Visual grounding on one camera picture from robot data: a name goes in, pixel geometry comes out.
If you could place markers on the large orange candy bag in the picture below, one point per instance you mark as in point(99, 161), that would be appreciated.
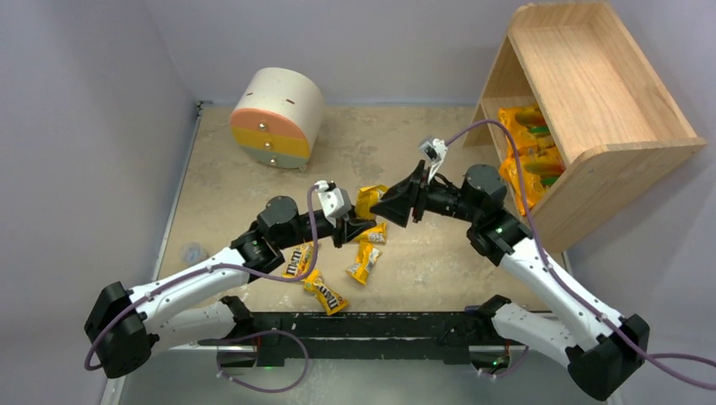
point(530, 132)
point(530, 177)

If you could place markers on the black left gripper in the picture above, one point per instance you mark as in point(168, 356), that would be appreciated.
point(340, 231)

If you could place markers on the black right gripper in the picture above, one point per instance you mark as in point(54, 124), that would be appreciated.
point(419, 197)

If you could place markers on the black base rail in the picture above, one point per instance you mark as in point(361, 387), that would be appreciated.
point(452, 337)

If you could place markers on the yellow M&M pack front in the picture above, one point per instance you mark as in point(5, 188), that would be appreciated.
point(330, 300)

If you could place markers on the yellow M&M pack left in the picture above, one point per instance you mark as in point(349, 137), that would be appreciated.
point(299, 260)

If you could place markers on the yellow m&m pack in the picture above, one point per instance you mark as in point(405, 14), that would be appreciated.
point(330, 300)
point(299, 260)

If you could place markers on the round pastel drawer cabinet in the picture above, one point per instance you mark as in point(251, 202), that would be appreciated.
point(277, 120)

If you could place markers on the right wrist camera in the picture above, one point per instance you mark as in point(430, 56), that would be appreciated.
point(435, 150)

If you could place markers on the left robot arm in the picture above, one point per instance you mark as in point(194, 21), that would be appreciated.
point(128, 325)

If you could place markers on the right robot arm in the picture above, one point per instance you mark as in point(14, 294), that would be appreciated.
point(593, 341)

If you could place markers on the yellow candy pack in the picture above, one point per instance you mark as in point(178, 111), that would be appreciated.
point(365, 261)
point(367, 197)

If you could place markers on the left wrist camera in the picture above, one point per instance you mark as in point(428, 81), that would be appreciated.
point(335, 201)

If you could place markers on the yellow candy pack horizontal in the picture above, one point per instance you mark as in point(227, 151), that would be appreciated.
point(376, 235)

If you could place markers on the wooden shelf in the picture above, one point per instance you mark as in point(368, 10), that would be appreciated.
point(615, 123)

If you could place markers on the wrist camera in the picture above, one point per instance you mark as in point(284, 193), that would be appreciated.
point(335, 201)
point(435, 150)

